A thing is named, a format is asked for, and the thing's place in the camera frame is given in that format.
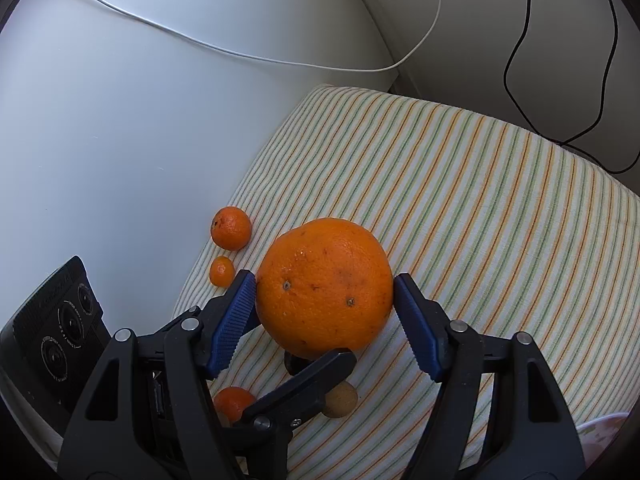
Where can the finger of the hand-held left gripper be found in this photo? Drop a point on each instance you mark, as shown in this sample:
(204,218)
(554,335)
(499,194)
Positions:
(320,375)

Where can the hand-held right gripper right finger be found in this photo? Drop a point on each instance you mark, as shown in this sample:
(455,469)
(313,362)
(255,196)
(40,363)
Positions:
(417,330)

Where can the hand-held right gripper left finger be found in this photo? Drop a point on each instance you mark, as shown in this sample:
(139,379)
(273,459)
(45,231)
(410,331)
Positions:
(232,325)

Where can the brown longan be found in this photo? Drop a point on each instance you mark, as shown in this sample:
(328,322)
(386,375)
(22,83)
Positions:
(342,402)

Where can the small tangerine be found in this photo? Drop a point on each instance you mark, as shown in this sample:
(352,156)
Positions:
(230,400)
(231,228)

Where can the large blemished orange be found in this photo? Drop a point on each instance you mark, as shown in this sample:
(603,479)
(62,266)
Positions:
(325,285)

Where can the floral white plate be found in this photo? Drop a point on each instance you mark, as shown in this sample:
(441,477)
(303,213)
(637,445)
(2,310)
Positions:
(600,435)

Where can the tiny tangerine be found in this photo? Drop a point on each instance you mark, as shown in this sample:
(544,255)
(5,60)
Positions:
(221,271)

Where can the striped cloth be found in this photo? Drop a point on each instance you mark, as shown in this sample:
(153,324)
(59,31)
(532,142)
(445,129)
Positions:
(475,210)

